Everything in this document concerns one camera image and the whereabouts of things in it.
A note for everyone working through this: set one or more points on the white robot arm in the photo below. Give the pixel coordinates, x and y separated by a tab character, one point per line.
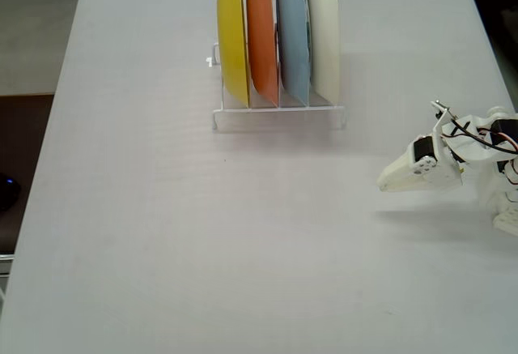
469	155

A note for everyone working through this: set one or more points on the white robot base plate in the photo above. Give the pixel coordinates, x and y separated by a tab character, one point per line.
508	224

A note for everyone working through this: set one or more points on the blue plate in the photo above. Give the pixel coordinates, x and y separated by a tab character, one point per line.
293	38

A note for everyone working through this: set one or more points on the black computer mouse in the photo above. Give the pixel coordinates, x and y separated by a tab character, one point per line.
8	192

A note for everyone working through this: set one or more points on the cream white plate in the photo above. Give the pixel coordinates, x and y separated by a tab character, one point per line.
325	38

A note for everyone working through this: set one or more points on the yellow plate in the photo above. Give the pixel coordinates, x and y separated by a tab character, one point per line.
232	38

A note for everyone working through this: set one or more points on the white metal rail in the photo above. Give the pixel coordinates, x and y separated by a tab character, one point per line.
6	257

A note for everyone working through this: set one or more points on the orange plate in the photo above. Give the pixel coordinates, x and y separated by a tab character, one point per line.
261	38

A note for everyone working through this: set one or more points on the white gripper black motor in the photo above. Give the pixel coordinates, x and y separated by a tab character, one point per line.
421	172

